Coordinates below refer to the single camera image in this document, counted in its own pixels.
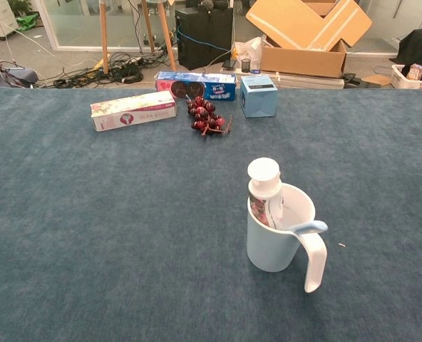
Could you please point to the light blue toothbrush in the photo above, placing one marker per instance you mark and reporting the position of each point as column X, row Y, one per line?
column 309, row 228

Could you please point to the floral toothpaste tube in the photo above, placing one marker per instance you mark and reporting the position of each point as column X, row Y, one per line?
column 262, row 185

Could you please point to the floral long box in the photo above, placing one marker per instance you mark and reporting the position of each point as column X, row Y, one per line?
column 132, row 110

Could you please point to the small colourful carton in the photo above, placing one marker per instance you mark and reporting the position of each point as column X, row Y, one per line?
column 416, row 71

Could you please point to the white plastic basket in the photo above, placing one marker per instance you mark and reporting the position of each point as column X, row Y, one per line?
column 400, row 80

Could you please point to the black cloth cover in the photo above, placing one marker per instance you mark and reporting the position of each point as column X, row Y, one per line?
column 417, row 46

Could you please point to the aluminium profile rails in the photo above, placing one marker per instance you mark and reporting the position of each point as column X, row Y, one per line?
column 303, row 82

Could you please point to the open brown cardboard box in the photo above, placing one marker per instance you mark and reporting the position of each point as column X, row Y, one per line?
column 303, row 60

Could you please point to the flattened brown cardboard sheet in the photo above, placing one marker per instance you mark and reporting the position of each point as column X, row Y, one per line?
column 296, row 21

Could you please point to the small light blue box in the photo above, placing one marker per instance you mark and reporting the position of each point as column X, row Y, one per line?
column 259, row 101

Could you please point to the white plastic bag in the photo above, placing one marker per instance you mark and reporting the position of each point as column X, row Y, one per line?
column 250, row 50

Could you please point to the black mesh pen holder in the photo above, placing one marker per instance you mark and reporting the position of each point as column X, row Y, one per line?
column 246, row 66

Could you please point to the black phone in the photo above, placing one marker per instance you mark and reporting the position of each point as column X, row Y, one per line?
column 229, row 63

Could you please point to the blue pink cookie box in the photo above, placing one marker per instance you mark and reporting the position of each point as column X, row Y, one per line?
column 218, row 90

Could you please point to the dark red grape bunch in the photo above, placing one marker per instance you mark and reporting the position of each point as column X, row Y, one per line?
column 204, row 115

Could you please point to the black computer tower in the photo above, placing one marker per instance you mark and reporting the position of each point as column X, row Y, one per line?
column 204, row 39

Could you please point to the wooden stand leg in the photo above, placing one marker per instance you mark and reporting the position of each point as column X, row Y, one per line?
column 104, row 35
column 148, row 25
column 166, row 35

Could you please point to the blue felt table mat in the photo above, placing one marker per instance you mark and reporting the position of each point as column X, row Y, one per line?
column 90, row 231

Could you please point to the green bag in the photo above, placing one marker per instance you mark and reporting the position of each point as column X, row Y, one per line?
column 27, row 21

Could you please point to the black flat bracket plate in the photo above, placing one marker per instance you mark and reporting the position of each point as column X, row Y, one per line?
column 357, row 81

